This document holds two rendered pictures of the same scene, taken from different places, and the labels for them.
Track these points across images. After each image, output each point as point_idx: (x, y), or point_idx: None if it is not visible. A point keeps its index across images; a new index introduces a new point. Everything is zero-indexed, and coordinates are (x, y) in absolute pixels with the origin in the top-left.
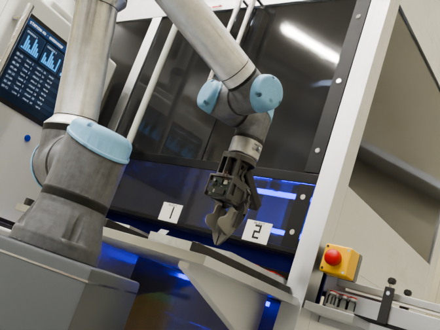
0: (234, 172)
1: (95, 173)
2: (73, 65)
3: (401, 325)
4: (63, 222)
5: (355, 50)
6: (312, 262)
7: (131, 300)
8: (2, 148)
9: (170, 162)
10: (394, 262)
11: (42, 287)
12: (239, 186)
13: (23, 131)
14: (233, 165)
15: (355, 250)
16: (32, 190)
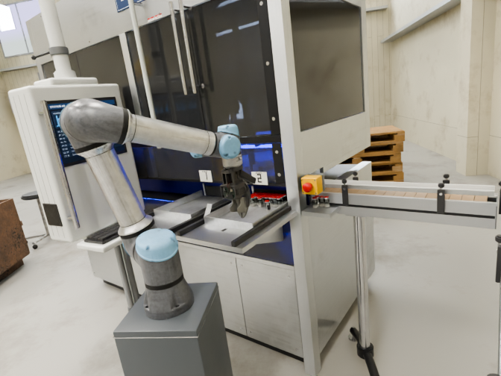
0: (232, 180)
1: (166, 270)
2: (112, 199)
3: (355, 204)
4: (167, 301)
5: (269, 34)
6: (297, 189)
7: (218, 293)
8: (92, 186)
9: None
10: (343, 136)
11: (179, 345)
12: (240, 186)
13: None
14: (230, 174)
15: (318, 157)
16: None
